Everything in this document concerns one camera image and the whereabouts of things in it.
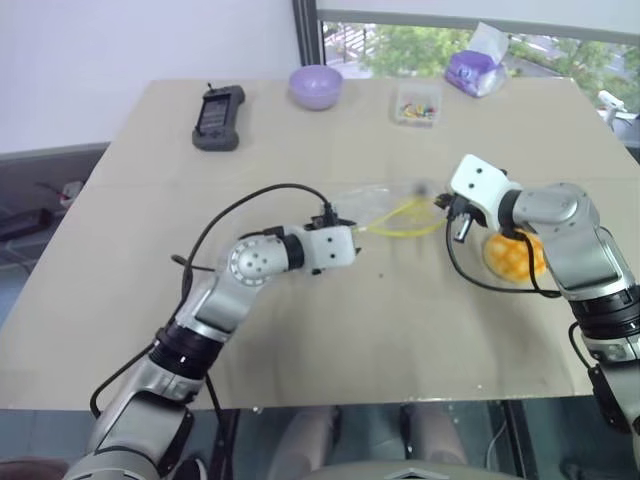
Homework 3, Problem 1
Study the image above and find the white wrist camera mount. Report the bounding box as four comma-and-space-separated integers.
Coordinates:
302, 225, 360, 275
448, 153, 524, 229

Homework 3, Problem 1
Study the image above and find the purple tissue pack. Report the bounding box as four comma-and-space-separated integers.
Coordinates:
444, 20, 511, 99

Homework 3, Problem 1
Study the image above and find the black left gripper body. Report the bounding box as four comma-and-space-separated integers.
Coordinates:
304, 212, 364, 263

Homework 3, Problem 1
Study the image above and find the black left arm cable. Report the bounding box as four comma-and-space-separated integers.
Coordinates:
89, 183, 335, 419

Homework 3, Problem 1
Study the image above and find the clear plastic zip bag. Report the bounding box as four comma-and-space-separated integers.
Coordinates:
327, 177, 454, 241

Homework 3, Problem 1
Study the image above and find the purple plastic bowl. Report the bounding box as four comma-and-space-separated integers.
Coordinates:
288, 64, 345, 112

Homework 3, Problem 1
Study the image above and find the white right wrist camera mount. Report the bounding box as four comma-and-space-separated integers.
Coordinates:
448, 153, 524, 229

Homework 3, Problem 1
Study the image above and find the black handheld controller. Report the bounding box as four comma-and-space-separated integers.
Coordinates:
191, 82, 247, 152

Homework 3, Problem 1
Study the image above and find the grey window frame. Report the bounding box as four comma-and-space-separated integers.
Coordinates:
294, 0, 327, 81

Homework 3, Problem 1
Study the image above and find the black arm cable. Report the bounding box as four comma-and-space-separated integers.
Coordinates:
89, 183, 335, 419
446, 212, 564, 299

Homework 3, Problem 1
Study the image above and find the white device beside table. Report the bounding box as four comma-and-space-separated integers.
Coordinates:
597, 89, 627, 120

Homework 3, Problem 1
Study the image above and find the round orange snack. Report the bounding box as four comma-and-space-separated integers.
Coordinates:
481, 230, 549, 287

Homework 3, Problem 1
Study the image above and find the small white and red device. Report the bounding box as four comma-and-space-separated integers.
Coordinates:
58, 180, 84, 204

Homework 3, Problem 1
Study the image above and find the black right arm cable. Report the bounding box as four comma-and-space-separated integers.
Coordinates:
446, 212, 564, 299

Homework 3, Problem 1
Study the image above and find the grey rounded shape under table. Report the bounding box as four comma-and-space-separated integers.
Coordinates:
276, 406, 344, 480
398, 402, 469, 474

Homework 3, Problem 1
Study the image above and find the thin white cable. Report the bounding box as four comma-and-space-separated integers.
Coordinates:
485, 422, 509, 459

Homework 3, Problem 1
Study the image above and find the clear box of coloured pins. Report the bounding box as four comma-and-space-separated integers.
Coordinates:
389, 82, 444, 128

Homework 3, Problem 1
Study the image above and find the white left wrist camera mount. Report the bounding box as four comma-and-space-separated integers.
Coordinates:
302, 225, 360, 275

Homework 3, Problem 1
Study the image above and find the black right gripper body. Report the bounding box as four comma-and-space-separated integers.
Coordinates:
449, 194, 487, 227

